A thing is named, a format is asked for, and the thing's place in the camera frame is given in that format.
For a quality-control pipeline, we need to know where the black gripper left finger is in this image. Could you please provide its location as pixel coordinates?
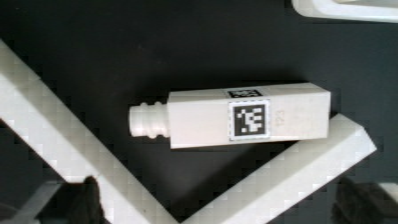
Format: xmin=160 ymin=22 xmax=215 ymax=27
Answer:
xmin=56 ymin=176 xmax=105 ymax=224

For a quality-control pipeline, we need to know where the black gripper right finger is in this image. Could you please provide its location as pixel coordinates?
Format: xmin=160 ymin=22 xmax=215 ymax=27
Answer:
xmin=331 ymin=179 xmax=398 ymax=224

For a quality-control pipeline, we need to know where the white desk leg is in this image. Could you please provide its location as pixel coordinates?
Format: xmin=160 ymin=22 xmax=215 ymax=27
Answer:
xmin=128 ymin=83 xmax=331 ymax=149

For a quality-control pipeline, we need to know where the white desk tabletop tray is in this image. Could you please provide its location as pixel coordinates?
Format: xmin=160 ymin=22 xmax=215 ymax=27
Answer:
xmin=292 ymin=0 xmax=398 ymax=23

